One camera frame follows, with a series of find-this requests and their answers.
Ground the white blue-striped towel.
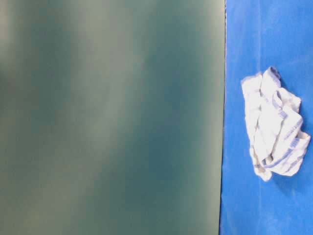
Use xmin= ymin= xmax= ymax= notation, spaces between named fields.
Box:
xmin=241 ymin=67 xmax=311 ymax=182

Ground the green blurred panel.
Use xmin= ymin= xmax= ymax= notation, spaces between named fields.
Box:
xmin=0 ymin=0 xmax=224 ymax=235

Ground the blue table mat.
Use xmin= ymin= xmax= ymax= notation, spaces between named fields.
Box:
xmin=220 ymin=0 xmax=313 ymax=235

